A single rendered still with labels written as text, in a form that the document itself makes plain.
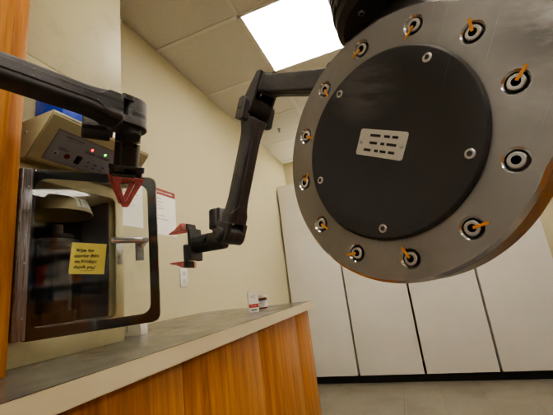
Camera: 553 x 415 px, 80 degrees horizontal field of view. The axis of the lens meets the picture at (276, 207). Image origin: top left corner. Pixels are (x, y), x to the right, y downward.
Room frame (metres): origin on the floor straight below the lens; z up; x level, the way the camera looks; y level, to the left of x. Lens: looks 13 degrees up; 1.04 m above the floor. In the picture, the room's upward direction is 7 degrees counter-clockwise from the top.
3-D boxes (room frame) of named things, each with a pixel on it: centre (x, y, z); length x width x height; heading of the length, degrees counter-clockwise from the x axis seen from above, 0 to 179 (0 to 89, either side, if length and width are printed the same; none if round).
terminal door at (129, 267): (0.82, 0.47, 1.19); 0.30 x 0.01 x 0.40; 126
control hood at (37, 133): (0.85, 0.49, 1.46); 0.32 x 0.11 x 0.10; 161
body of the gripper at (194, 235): (1.03, 0.25, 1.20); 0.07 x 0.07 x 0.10; 71
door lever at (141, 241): (0.84, 0.39, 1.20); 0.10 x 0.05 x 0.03; 126
